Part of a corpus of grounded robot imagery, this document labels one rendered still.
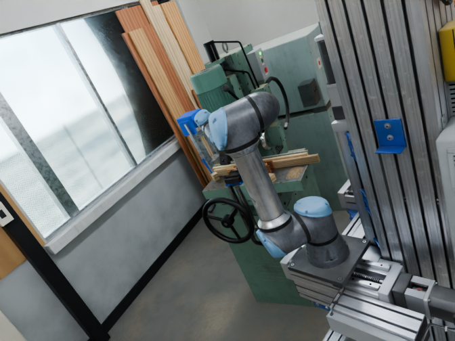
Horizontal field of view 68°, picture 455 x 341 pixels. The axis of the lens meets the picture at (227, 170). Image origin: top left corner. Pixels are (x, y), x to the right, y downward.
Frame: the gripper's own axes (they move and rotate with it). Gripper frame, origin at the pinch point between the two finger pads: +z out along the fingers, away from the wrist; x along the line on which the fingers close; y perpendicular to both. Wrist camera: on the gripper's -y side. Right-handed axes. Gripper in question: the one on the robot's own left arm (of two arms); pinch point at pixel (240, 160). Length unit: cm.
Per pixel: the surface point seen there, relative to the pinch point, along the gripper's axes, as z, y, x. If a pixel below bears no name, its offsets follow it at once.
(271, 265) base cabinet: 63, -35, 9
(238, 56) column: -19, 53, 0
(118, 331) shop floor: 73, -87, 135
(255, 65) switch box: -8, 56, -4
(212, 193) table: 16.2, -8.1, 26.5
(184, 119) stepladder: 29, 67, 82
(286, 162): 20.0, 7.6, -15.0
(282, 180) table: 15.4, -5.4, -16.2
